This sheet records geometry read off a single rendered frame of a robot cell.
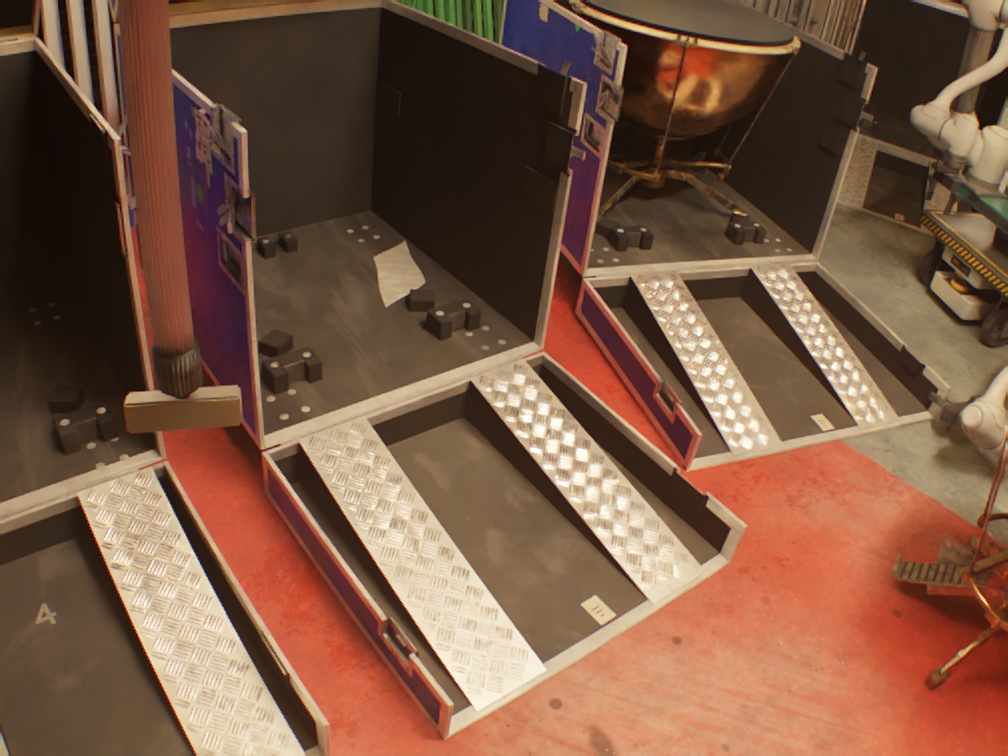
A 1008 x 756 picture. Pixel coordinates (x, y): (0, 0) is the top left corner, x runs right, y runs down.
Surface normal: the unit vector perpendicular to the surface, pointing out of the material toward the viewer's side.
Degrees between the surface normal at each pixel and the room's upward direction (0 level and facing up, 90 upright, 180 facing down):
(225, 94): 90
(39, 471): 0
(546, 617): 2
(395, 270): 1
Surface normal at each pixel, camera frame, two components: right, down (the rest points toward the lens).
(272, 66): 0.61, 0.52
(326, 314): 0.12, -0.80
